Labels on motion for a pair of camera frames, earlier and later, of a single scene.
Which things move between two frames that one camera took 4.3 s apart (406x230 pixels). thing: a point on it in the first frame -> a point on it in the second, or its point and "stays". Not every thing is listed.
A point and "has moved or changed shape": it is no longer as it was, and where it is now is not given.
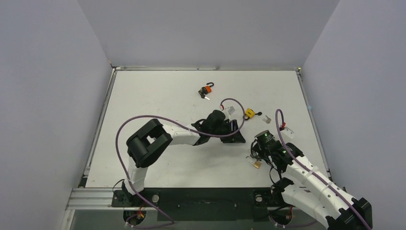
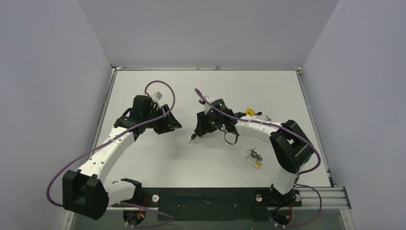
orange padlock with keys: (206, 90) has moved or changed shape
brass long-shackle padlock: (256, 163) stays
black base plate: (201, 204) stays
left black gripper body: (228, 127) -> (162, 124)
